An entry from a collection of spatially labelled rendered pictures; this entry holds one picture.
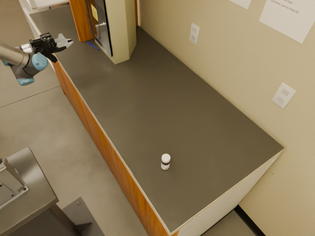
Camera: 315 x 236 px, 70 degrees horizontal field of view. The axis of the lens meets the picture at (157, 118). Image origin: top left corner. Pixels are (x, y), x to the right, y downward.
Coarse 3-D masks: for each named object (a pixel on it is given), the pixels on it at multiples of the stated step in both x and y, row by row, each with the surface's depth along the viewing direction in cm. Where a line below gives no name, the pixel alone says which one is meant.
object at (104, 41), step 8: (88, 0) 139; (96, 0) 128; (104, 0) 120; (88, 8) 145; (96, 8) 133; (104, 8) 123; (104, 16) 128; (96, 32) 152; (104, 32) 139; (96, 40) 159; (104, 40) 145; (104, 48) 152
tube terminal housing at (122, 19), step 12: (108, 0) 120; (120, 0) 124; (132, 0) 140; (108, 12) 125; (120, 12) 129; (132, 12) 144; (120, 24) 134; (132, 24) 148; (120, 36) 139; (132, 36) 153; (120, 48) 145; (132, 48) 158; (120, 60) 151
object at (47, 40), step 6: (42, 36) 120; (48, 36) 121; (30, 42) 116; (36, 42) 117; (42, 42) 119; (48, 42) 120; (54, 42) 122; (36, 48) 119; (42, 48) 121; (48, 48) 121; (54, 48) 123
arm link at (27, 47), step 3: (21, 45) 116; (24, 45) 116; (27, 45) 116; (30, 45) 117; (24, 48) 116; (27, 48) 116; (30, 48) 117; (24, 51) 115; (27, 51) 116; (30, 51) 117; (33, 51) 118; (33, 54) 118
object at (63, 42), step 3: (63, 39) 123; (66, 39) 124; (60, 42) 124; (63, 42) 124; (66, 42) 125; (69, 42) 128; (72, 42) 128; (57, 45) 124; (60, 45) 125; (63, 45) 125; (66, 45) 126; (69, 45) 127
